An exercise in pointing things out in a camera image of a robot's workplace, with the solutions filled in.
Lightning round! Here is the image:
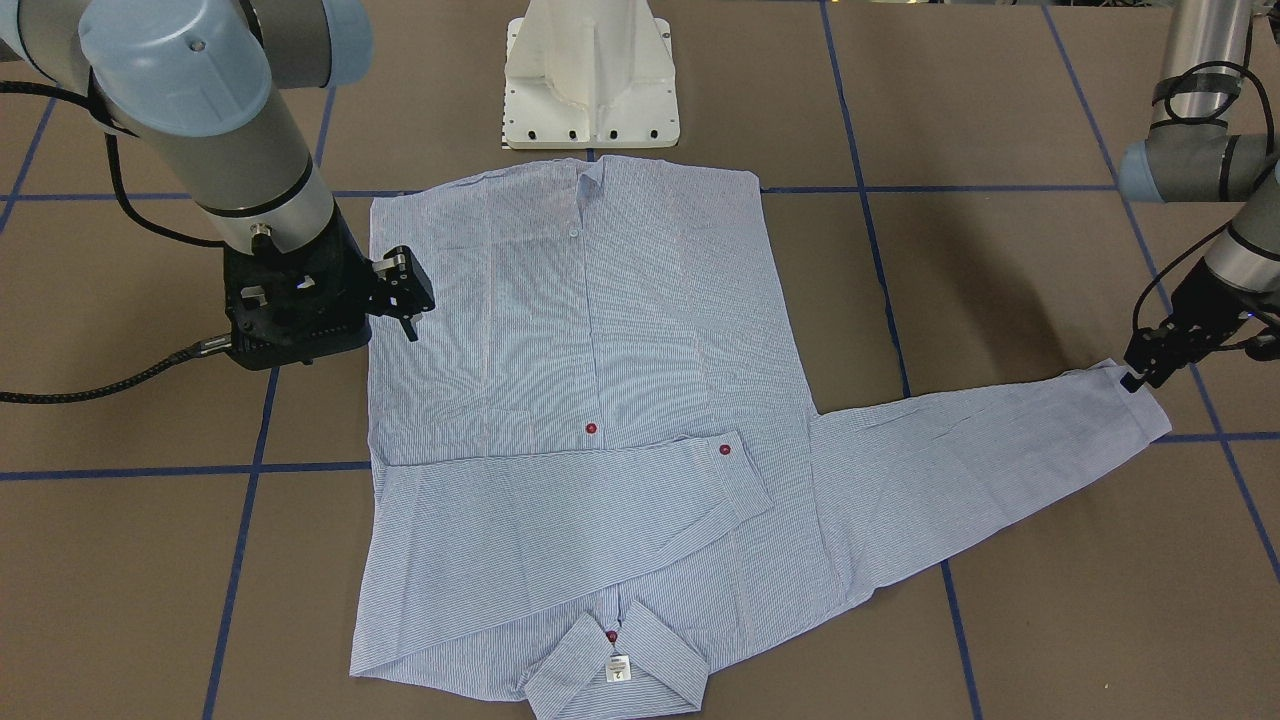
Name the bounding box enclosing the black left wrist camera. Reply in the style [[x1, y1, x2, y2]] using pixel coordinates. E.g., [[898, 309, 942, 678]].
[[1242, 328, 1280, 363]]

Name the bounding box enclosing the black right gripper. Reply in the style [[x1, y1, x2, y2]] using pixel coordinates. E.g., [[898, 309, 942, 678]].
[[221, 208, 436, 372]]

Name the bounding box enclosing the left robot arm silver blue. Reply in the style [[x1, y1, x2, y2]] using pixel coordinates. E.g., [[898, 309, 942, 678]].
[[1117, 1, 1279, 393]]

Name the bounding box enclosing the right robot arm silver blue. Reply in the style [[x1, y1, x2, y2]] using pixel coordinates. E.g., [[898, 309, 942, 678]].
[[3, 1, 435, 370]]

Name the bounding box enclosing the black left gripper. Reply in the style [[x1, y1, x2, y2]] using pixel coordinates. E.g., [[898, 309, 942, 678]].
[[1120, 260, 1266, 395]]

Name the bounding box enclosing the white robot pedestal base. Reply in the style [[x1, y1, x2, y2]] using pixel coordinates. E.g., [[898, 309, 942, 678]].
[[500, 1, 682, 151]]

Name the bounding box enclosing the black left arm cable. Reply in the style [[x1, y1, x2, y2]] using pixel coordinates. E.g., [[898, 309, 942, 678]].
[[1130, 60, 1276, 341]]

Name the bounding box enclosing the light blue striped shirt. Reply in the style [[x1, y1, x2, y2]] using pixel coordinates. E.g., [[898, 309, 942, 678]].
[[349, 156, 1171, 719]]

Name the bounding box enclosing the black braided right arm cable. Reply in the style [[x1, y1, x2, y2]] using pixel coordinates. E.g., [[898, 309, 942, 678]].
[[0, 76, 241, 406]]

